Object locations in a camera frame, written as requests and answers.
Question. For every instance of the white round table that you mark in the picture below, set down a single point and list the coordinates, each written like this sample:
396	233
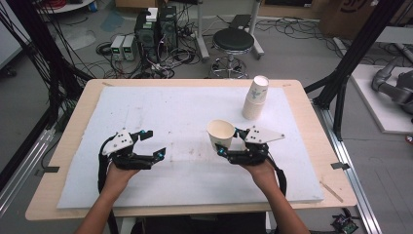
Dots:
65	6

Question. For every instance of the person's left hand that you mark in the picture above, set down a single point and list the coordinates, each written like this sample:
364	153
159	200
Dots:
118	178

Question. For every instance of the person's right hand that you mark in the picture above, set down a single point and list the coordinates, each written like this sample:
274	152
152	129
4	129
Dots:
264	177

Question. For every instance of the aluminium rail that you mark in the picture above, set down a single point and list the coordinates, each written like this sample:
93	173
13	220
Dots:
350	175
22	175

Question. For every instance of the person's dark clothing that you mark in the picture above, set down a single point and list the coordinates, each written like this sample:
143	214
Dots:
201	224

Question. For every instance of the small white box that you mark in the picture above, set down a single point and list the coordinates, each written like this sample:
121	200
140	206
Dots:
152	14

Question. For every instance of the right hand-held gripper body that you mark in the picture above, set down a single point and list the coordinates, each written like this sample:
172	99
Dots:
251	156

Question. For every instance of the floral paper cup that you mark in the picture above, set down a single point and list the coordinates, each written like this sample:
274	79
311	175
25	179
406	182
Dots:
220	130

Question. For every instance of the black tape piece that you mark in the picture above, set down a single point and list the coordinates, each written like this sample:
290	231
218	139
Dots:
340	165
48	169

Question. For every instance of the green circuit board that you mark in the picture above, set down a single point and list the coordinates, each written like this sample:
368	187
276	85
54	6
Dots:
345	224

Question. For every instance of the black metal frame post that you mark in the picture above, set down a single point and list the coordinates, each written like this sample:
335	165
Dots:
357	55

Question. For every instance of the stack of white paper cups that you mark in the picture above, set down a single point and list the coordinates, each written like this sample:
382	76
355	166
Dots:
251	110

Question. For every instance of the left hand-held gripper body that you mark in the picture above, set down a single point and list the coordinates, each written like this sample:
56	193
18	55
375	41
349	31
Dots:
130	161

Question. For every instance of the black computer tower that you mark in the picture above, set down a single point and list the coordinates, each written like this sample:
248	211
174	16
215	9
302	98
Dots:
146	39
168	29

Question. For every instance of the black flat board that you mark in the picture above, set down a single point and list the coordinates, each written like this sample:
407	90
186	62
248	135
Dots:
241	22

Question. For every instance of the white platform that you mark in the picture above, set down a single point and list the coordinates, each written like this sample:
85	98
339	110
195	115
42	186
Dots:
373	104

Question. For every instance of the black round stool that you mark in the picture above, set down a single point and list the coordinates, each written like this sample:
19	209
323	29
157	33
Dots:
233	39

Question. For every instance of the grey power supply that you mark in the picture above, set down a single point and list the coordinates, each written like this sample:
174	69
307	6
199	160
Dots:
130	47
117	47

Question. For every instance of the brown cardboard box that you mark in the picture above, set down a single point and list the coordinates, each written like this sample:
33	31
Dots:
341	19

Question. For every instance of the white foam mat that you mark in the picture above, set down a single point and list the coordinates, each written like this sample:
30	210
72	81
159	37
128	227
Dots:
195	107

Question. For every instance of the thin wooden stick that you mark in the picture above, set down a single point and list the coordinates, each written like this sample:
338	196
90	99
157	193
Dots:
331	191

